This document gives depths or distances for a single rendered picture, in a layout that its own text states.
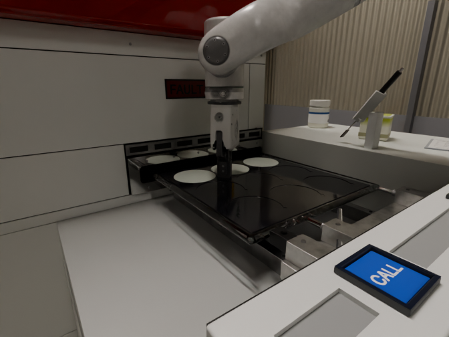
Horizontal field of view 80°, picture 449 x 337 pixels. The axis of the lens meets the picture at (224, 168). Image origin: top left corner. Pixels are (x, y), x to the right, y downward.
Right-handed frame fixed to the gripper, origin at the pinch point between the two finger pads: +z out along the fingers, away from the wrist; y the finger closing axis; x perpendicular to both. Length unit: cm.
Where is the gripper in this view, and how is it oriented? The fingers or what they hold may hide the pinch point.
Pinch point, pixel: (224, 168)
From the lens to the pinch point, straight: 63.7
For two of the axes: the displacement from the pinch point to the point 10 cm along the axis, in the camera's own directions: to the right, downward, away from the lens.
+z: 0.0, 9.6, 2.9
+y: 2.3, -2.8, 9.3
